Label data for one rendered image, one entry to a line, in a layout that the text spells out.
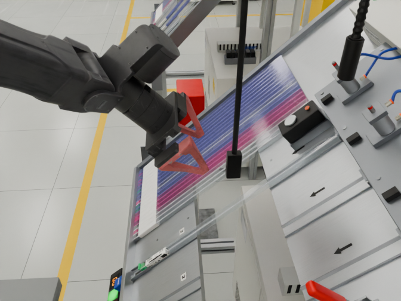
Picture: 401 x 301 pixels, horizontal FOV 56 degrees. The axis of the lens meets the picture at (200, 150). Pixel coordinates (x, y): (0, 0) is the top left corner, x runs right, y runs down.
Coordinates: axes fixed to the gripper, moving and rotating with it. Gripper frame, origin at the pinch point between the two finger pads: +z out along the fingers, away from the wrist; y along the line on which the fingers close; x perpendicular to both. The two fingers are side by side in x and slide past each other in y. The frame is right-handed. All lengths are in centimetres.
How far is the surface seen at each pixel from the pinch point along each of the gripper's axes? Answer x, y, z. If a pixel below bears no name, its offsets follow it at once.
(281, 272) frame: 12.7, 0.9, 41.6
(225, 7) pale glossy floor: 36, 428, 126
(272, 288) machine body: 17.2, -0.3, 43.4
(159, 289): 25.2, -8.4, 14.0
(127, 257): 33.7, 2.5, 12.0
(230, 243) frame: 41, 37, 63
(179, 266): 19.6, -6.0, 14.1
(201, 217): 69, 78, 81
